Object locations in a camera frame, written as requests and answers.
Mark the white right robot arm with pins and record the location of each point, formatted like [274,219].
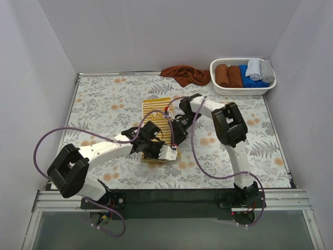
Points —
[231,131]

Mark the yellow striped towel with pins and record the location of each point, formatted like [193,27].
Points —
[160,120]

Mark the floral patterned table mat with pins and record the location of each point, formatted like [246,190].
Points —
[108,105]

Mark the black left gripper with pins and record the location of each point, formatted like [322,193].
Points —
[155,152]

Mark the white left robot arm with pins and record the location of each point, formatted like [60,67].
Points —
[68,171]

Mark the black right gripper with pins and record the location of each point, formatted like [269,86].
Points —
[179,132]

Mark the white plastic basket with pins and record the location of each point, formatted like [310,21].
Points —
[236,91]

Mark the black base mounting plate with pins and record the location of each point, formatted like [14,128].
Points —
[222,204]

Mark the brown towel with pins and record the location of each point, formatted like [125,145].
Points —
[185,75]
[221,76]
[234,77]

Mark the rolled grey towel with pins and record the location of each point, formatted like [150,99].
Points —
[266,70]

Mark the rolled light blue towel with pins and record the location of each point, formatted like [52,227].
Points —
[253,69]

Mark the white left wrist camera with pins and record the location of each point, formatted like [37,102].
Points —
[168,153]

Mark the aluminium frame rail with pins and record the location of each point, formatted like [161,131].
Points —
[276,199]

